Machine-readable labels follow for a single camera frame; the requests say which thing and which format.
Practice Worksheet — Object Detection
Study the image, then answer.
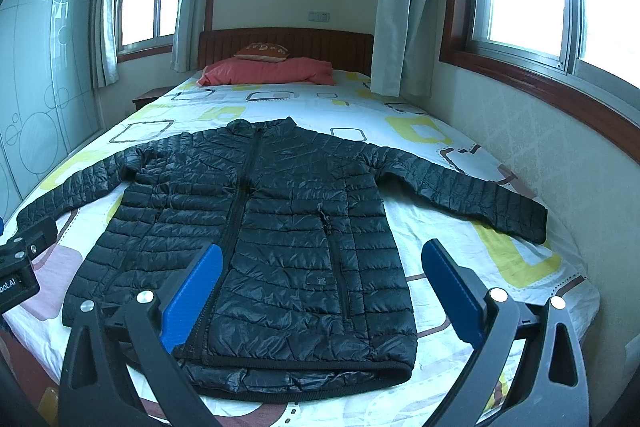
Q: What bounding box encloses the wooden nightstand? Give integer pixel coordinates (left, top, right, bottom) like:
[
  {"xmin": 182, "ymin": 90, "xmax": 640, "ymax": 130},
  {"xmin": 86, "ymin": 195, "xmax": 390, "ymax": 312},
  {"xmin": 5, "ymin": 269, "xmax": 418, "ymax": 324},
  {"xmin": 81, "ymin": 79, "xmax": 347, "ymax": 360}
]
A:
[{"xmin": 132, "ymin": 87, "xmax": 172, "ymax": 110}]

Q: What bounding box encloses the wall power outlet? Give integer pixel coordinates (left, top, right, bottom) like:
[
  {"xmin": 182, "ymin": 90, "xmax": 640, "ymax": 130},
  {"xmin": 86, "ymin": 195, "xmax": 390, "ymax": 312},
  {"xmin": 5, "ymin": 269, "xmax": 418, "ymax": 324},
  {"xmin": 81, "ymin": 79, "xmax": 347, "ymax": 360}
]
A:
[{"xmin": 308, "ymin": 11, "xmax": 331, "ymax": 24}]

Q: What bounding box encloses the right bay window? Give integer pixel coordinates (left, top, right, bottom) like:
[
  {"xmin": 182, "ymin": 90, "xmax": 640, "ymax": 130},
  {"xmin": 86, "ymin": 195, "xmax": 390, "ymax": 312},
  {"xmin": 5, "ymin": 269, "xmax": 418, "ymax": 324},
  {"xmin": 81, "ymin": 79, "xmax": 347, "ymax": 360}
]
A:
[{"xmin": 440, "ymin": 0, "xmax": 639, "ymax": 157}]

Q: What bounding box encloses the small patterned orange cushion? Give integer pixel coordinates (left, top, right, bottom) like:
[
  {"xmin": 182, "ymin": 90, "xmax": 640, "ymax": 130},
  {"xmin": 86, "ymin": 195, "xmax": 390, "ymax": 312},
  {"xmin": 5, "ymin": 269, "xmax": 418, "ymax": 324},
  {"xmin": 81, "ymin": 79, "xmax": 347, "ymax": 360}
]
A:
[{"xmin": 234, "ymin": 42, "xmax": 290, "ymax": 63}]

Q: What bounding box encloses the patterned white bed sheet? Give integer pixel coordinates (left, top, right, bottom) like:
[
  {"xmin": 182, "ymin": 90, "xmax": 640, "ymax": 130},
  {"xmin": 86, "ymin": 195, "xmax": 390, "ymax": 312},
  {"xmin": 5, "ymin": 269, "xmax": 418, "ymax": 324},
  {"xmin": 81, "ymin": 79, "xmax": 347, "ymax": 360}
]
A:
[{"xmin": 6, "ymin": 70, "xmax": 600, "ymax": 426}]

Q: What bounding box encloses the red pillow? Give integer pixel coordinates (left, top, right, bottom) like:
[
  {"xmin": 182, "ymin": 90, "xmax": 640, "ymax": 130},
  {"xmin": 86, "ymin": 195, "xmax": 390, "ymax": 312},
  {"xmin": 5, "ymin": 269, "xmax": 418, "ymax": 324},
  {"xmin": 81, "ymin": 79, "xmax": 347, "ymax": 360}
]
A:
[{"xmin": 196, "ymin": 57, "xmax": 335, "ymax": 87}]

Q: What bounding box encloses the pale curtain right of headboard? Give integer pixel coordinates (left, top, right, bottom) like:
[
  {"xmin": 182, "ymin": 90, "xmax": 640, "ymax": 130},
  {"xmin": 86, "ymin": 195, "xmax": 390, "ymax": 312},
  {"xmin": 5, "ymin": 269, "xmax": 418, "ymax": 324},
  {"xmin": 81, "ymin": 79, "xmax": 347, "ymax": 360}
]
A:
[{"xmin": 371, "ymin": 0, "xmax": 437, "ymax": 98}]

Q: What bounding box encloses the glass sliding wardrobe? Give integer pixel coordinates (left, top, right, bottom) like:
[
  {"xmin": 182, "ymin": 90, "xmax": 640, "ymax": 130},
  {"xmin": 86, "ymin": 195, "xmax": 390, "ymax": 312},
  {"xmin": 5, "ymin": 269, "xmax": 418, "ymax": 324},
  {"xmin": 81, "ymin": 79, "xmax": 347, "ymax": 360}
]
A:
[{"xmin": 1, "ymin": 0, "xmax": 101, "ymax": 220}]

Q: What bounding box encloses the dark wooden headboard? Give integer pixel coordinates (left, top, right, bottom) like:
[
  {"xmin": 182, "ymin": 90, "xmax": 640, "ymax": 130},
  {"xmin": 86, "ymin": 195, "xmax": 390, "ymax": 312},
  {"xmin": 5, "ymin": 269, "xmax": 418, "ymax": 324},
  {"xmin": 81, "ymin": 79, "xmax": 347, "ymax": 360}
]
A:
[{"xmin": 196, "ymin": 27, "xmax": 373, "ymax": 76}]

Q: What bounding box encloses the black quilted puffer jacket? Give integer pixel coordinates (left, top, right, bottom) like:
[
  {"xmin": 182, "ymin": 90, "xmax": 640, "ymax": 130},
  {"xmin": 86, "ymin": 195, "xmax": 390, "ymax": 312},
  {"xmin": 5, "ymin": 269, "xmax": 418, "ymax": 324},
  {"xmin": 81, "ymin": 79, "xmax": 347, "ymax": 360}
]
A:
[{"xmin": 16, "ymin": 119, "xmax": 548, "ymax": 402}]

